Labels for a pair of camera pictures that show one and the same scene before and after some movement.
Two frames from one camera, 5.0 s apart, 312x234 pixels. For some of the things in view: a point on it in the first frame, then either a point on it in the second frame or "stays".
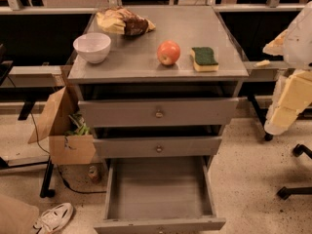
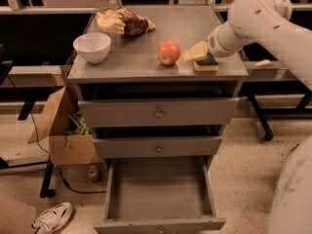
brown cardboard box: (64, 149) stays
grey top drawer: (158, 112) stays
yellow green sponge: (203, 58) stays
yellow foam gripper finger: (277, 46) to (197, 52)
